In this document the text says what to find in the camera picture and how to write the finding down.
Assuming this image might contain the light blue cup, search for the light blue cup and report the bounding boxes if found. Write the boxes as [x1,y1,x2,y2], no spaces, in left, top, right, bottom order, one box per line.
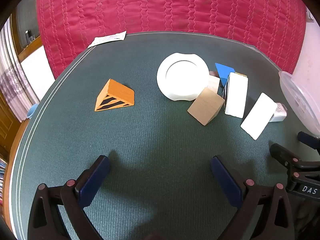
[26,103,39,119]

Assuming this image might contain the blue wedge block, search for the blue wedge block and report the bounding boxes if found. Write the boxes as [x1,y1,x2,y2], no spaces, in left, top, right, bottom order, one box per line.
[215,63,236,86]

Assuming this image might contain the tan wooden wedge block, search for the tan wooden wedge block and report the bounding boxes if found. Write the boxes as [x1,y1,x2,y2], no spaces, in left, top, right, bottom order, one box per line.
[187,87,225,126]

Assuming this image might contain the green table mat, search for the green table mat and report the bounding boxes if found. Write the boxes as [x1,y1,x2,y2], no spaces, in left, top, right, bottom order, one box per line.
[10,31,320,240]

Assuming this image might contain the row of books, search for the row of books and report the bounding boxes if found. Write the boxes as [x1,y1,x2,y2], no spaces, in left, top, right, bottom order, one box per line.
[0,154,8,205]

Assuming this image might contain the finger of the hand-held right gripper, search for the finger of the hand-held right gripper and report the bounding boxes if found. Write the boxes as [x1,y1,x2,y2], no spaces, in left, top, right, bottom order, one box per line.
[269,143,320,178]
[297,131,320,154]

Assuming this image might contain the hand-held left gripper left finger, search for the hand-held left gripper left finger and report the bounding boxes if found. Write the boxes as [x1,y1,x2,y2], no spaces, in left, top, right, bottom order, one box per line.
[27,155,111,240]

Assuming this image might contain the white rectangular block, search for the white rectangular block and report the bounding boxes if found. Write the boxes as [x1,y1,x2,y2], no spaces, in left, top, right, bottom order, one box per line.
[240,92,279,140]

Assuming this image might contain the light wooden block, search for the light wooden block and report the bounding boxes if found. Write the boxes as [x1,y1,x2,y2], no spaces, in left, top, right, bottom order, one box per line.
[207,76,221,93]

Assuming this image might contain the wooden window frame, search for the wooden window frame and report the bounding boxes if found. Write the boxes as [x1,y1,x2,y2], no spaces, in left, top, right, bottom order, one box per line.
[11,15,43,57]

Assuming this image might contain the orange striped wedge block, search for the orange striped wedge block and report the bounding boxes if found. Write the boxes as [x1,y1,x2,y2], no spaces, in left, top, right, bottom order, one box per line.
[94,79,135,112]

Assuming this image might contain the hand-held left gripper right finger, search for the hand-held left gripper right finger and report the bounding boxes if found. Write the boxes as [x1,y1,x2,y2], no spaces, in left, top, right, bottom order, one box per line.
[210,155,295,240]

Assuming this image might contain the white block with striped side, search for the white block with striped side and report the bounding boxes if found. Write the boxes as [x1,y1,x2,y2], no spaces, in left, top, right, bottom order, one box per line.
[222,72,249,119]

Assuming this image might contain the white plate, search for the white plate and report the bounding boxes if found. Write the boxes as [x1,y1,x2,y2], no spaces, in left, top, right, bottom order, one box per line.
[157,53,210,102]

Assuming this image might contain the clear plastic container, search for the clear plastic container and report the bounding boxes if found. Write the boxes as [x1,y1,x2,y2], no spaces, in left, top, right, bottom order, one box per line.
[278,70,320,140]

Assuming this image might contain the small white labelled box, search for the small white labelled box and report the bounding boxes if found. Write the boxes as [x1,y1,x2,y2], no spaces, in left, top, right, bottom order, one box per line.
[268,102,288,123]

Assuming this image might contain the white paper sheet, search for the white paper sheet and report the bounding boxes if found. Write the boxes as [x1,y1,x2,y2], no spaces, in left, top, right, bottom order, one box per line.
[87,31,127,48]

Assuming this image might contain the red quilted blanket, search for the red quilted blanket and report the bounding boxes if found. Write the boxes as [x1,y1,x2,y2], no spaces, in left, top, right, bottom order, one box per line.
[36,0,308,80]

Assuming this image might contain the patterned white curtain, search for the patterned white curtain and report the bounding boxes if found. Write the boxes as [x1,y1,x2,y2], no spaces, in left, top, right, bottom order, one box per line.
[0,24,38,123]

